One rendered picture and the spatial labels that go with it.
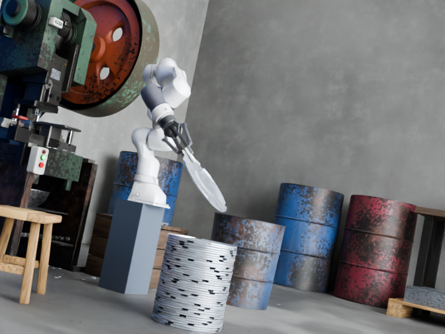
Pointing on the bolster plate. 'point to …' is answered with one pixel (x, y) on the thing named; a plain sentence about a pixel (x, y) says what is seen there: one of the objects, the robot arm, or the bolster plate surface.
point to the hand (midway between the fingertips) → (189, 156)
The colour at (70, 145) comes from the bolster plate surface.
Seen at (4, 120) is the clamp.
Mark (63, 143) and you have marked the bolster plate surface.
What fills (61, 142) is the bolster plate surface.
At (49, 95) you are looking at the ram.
